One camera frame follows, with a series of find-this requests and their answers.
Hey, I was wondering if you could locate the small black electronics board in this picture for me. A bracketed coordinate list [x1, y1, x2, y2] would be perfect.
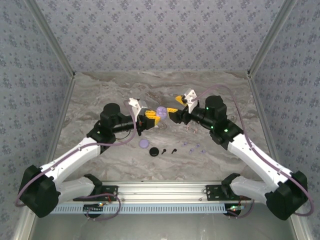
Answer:
[83, 203, 105, 214]
[225, 203, 245, 216]

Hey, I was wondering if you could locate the aluminium table side rail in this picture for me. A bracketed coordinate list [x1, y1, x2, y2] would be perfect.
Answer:
[247, 73, 280, 162]
[46, 74, 77, 161]

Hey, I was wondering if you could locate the aluminium mounting rail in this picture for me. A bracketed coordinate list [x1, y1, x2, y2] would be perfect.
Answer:
[58, 181, 253, 204]

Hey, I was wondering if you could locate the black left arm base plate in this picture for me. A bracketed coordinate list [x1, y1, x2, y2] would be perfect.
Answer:
[72, 183, 119, 203]

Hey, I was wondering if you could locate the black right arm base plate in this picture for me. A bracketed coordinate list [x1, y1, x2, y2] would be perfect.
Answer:
[205, 184, 252, 202]

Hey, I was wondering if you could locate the pale slotted cable duct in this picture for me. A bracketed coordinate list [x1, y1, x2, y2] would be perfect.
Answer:
[49, 202, 241, 215]

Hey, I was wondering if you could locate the aluminium frame post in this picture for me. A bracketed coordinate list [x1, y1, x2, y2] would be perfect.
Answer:
[24, 0, 77, 79]
[246, 0, 300, 78]

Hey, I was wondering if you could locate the aluminium lower frame bar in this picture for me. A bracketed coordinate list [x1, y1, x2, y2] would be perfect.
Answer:
[289, 217, 316, 240]
[11, 207, 38, 240]

